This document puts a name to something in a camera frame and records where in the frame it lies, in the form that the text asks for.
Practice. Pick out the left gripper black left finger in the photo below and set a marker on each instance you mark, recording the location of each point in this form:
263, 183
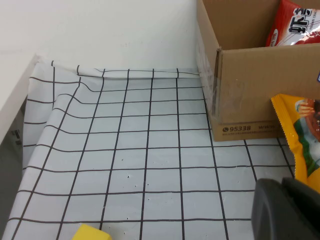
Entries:
270, 215

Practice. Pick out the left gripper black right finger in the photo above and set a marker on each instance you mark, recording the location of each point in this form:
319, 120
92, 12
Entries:
307, 207

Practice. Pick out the large yellow chip bag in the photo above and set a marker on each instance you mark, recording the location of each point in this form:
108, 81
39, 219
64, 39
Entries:
292, 120

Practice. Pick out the cardboard box with printed text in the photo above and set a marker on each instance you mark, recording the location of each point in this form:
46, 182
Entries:
250, 87

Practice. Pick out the white black checkered tablecloth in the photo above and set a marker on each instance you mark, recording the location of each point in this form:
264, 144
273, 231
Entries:
150, 155

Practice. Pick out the yellow toy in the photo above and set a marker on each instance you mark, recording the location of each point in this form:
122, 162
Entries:
87, 233

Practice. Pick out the red prawn cracker bag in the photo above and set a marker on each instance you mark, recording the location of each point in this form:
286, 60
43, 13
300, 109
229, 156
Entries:
282, 25

